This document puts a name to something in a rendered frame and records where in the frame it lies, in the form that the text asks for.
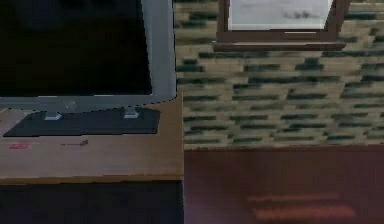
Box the grey framed television set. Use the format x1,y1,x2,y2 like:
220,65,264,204
0,0,177,138

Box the brown wooden television stand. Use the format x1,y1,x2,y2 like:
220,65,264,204
0,92,185,224

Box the brown framed window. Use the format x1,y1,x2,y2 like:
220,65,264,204
212,0,352,52

